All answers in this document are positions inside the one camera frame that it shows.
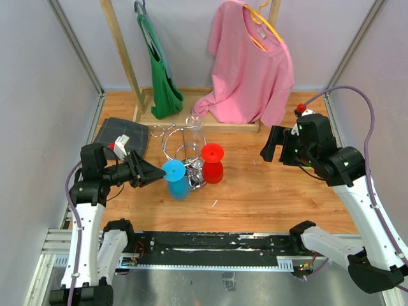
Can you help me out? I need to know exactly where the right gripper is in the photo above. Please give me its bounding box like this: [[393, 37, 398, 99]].
[[260, 124, 316, 167]]

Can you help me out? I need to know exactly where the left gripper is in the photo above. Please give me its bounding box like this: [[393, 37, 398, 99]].
[[102, 149, 166, 187]]

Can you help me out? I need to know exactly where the blue wine glass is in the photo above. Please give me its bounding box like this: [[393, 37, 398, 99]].
[[163, 160, 191, 200]]

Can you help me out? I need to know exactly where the clear wine glass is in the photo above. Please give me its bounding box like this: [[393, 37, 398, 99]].
[[186, 114, 204, 150]]

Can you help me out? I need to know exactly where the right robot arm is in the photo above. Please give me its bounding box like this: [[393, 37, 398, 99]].
[[260, 113, 407, 293]]

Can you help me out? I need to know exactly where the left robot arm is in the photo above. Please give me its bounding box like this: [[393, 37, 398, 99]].
[[49, 143, 166, 305]]

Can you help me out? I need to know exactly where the chrome wine glass rack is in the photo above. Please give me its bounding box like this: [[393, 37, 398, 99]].
[[149, 123, 207, 191]]

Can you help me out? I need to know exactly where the red wine glass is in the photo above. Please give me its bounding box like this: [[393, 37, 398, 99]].
[[201, 143, 224, 184]]

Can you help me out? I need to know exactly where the wooden clothes rack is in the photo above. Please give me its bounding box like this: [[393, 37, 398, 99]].
[[98, 0, 283, 135]]

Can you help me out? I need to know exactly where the dark grey checked cloth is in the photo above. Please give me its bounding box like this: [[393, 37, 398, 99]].
[[94, 117, 149, 157]]

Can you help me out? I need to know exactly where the pink t-shirt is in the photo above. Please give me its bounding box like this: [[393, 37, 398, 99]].
[[192, 1, 295, 127]]

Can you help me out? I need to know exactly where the green garment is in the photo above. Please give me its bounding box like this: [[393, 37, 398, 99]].
[[137, 14, 184, 119]]

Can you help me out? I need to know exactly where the yellow clothes hanger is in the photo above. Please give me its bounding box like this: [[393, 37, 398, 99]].
[[243, 1, 283, 45]]

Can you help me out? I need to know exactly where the grey clothes hanger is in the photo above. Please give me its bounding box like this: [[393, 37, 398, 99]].
[[134, 0, 173, 78]]

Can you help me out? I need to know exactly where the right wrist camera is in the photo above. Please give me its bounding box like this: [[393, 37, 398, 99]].
[[294, 103, 315, 118]]

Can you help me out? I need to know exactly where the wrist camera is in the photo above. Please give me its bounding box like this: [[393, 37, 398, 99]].
[[109, 134, 130, 161], [294, 103, 315, 118]]

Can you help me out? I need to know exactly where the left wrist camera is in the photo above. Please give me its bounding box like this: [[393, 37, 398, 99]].
[[109, 134, 130, 161]]

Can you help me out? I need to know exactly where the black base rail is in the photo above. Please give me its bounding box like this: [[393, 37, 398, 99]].
[[118, 231, 318, 270]]

